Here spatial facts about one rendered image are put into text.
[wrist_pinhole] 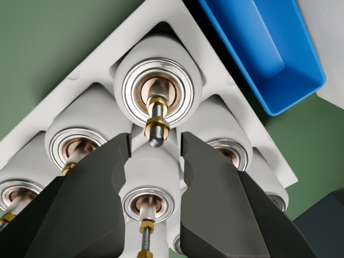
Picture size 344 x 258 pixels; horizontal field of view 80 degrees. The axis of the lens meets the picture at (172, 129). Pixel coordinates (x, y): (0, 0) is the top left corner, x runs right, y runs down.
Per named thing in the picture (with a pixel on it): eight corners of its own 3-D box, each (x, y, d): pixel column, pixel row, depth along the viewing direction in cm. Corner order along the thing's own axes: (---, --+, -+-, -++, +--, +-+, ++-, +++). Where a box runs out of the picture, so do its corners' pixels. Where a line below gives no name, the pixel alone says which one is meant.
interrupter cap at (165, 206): (126, 179, 28) (125, 184, 27) (180, 188, 29) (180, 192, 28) (119, 217, 31) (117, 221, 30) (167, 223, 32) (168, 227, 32)
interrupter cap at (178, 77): (207, 100, 23) (208, 102, 22) (152, 136, 24) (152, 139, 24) (165, 39, 19) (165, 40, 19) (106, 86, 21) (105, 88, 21)
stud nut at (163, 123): (148, 112, 15) (147, 117, 14) (171, 117, 15) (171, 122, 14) (143, 135, 16) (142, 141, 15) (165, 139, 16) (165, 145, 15)
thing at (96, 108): (138, 122, 43) (124, 184, 28) (91, 120, 43) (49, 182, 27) (138, 77, 39) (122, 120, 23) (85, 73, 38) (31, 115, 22)
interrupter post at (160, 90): (174, 95, 22) (175, 107, 19) (156, 108, 23) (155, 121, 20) (160, 77, 21) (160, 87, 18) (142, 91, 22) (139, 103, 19)
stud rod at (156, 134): (154, 94, 20) (150, 134, 13) (164, 97, 20) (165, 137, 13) (151, 103, 20) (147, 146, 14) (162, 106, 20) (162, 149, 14)
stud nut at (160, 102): (150, 94, 18) (150, 98, 17) (169, 99, 18) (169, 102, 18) (146, 114, 19) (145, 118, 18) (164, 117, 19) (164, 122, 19)
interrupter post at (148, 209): (142, 196, 29) (139, 216, 26) (158, 198, 30) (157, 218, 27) (138, 208, 30) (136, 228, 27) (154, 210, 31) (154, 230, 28)
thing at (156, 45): (196, 66, 38) (220, 102, 22) (155, 95, 41) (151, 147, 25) (165, 18, 34) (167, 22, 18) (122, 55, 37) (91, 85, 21)
